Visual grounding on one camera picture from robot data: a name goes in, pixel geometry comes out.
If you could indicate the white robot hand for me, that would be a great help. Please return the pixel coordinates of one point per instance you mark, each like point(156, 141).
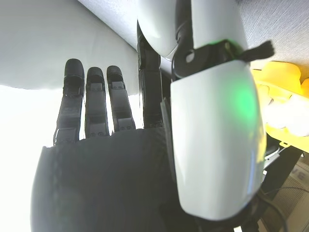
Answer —
point(108, 181)

